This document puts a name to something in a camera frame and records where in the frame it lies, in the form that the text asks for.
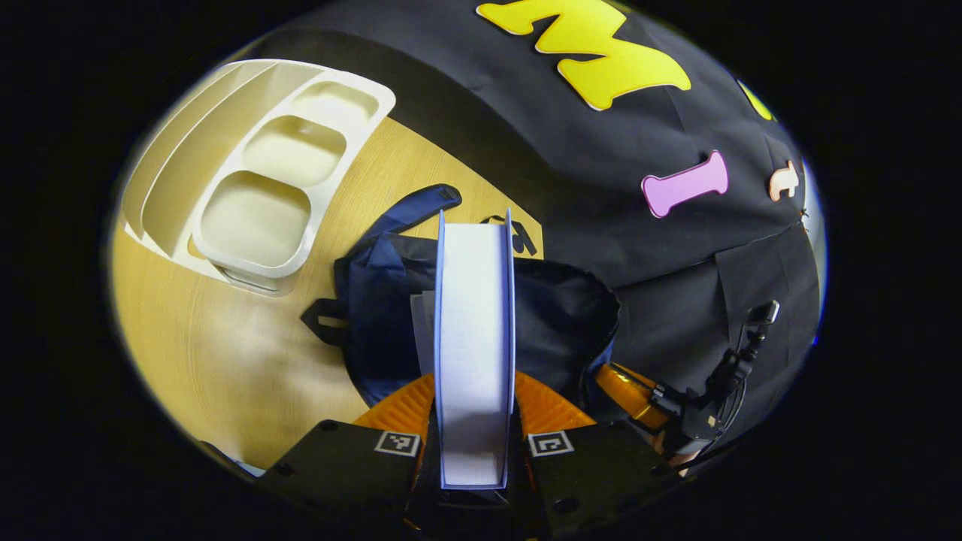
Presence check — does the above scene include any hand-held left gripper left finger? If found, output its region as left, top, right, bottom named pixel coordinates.
left=259, top=373, right=444, bottom=538

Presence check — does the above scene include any blue schoolbag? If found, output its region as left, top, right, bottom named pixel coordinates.
left=301, top=184, right=621, bottom=410

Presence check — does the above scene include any black backdrop cloth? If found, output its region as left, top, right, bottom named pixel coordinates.
left=248, top=0, right=827, bottom=452

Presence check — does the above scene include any grey cover book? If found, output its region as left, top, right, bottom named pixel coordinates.
left=410, top=292, right=438, bottom=380

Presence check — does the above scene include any pale blue cover book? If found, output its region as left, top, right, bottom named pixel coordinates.
left=433, top=209, right=518, bottom=491

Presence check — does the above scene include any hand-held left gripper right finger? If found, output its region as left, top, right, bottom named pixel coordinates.
left=511, top=370, right=681, bottom=540

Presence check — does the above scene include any white bookshelf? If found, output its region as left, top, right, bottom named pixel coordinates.
left=120, top=59, right=398, bottom=295

